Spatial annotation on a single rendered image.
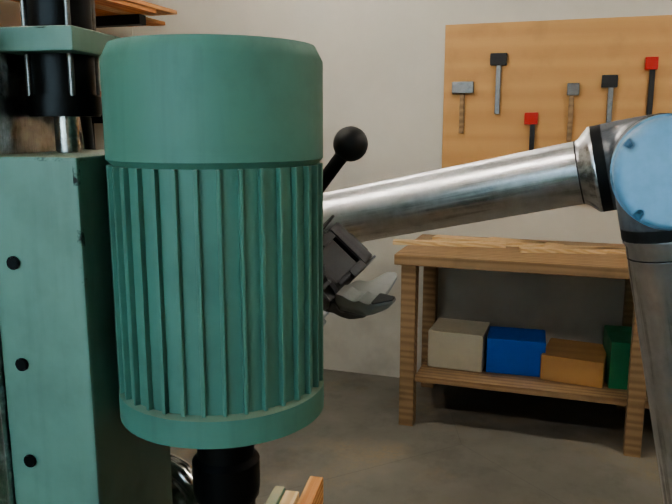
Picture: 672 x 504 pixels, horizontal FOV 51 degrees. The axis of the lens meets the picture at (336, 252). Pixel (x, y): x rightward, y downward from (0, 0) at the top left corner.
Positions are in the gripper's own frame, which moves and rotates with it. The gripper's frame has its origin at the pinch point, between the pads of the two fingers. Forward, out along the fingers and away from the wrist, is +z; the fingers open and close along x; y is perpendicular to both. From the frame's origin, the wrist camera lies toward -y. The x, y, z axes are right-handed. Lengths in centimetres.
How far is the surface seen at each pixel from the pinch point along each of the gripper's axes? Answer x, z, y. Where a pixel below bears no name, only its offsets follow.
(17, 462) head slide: -6.7, -2.8, -33.1
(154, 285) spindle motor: -7.6, 11.5, -17.7
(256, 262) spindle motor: -3.3, 14.3, -11.7
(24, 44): -28.7, 11.7, -11.2
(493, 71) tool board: -12, -209, 231
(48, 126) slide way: -26.1, 3.2, -12.2
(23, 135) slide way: -25.6, 5.6, -15.0
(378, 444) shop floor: 70, -249, 60
